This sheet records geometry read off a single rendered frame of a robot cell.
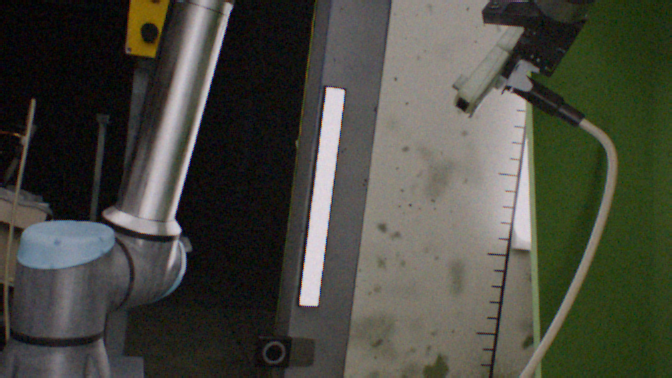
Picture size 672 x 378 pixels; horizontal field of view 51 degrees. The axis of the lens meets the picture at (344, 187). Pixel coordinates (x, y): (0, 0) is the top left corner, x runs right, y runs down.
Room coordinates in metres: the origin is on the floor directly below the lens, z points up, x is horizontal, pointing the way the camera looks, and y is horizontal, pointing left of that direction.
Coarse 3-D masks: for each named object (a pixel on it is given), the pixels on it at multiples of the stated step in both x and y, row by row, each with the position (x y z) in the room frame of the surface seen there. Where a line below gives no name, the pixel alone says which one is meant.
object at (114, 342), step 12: (144, 72) 2.03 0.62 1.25; (144, 84) 2.04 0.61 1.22; (132, 96) 2.03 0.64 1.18; (132, 108) 2.03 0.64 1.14; (132, 120) 2.03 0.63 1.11; (132, 132) 2.03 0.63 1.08; (120, 312) 2.04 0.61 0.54; (108, 324) 2.03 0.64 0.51; (120, 324) 2.04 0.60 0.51; (108, 336) 2.03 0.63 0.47; (120, 336) 2.04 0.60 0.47; (108, 348) 2.03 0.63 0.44; (120, 348) 2.04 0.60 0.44
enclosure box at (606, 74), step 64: (640, 0) 1.68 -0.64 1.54; (576, 64) 1.63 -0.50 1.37; (640, 64) 1.69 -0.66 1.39; (576, 128) 1.64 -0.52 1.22; (640, 128) 1.70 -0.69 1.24; (576, 192) 1.65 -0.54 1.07; (640, 192) 1.71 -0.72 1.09; (576, 256) 1.66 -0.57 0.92; (640, 256) 1.72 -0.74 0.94; (576, 320) 1.67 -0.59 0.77; (640, 320) 1.73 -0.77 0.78
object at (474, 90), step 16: (512, 32) 1.36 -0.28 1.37; (496, 48) 1.33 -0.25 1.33; (512, 48) 1.33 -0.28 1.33; (480, 64) 1.30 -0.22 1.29; (496, 64) 1.30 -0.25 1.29; (464, 80) 1.29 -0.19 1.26; (480, 80) 1.27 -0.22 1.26; (496, 80) 1.29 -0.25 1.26; (464, 96) 1.25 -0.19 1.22; (480, 96) 1.26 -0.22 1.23; (528, 96) 1.30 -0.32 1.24; (544, 96) 1.29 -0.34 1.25; (560, 96) 1.30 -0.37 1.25; (464, 112) 1.28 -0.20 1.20; (544, 112) 1.31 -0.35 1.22; (560, 112) 1.29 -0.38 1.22; (576, 112) 1.29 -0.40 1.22
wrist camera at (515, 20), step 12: (492, 0) 1.25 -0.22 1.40; (504, 0) 1.24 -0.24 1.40; (516, 0) 1.23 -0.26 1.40; (492, 12) 1.23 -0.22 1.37; (504, 12) 1.22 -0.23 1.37; (516, 12) 1.21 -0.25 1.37; (528, 12) 1.19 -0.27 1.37; (492, 24) 1.24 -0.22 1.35; (504, 24) 1.23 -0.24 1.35; (516, 24) 1.21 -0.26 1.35; (528, 24) 1.20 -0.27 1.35; (540, 24) 1.19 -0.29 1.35
